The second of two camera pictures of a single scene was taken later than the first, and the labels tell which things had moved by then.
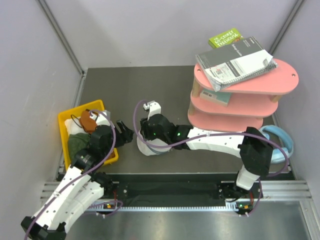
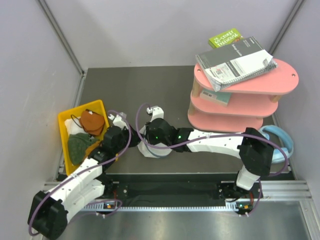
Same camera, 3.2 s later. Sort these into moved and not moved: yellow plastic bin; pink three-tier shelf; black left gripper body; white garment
Moved: black left gripper body
Not moved: white garment; pink three-tier shelf; yellow plastic bin
